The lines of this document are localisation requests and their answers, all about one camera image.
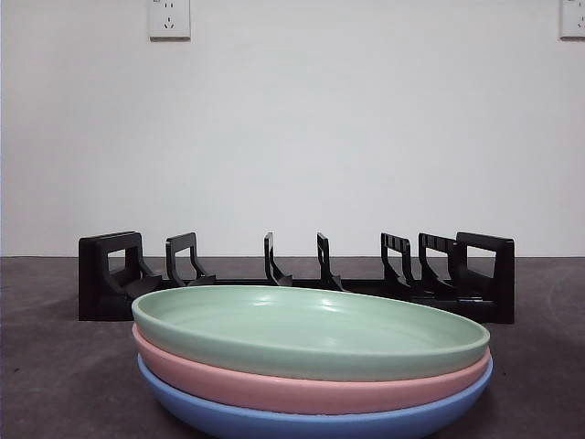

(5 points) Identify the black plastic dish rack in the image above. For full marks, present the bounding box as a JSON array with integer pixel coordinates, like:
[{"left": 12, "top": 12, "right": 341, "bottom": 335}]
[{"left": 77, "top": 230, "right": 516, "bottom": 327}]

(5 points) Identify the blue plate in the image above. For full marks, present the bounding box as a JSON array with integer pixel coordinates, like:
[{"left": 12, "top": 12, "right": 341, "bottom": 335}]
[{"left": 136, "top": 354, "right": 495, "bottom": 439}]

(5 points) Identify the pink plate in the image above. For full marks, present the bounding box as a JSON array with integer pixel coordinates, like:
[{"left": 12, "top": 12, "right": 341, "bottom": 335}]
[{"left": 131, "top": 325, "right": 494, "bottom": 415}]

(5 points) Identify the white wall socket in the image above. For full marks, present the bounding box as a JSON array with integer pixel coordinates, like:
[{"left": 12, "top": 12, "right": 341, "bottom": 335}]
[
  {"left": 559, "top": 0, "right": 585, "bottom": 40},
  {"left": 147, "top": 0, "right": 192, "bottom": 42}
]

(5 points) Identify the green plate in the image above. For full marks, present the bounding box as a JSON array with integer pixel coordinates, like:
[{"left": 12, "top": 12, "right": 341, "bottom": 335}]
[{"left": 131, "top": 285, "right": 492, "bottom": 383}]

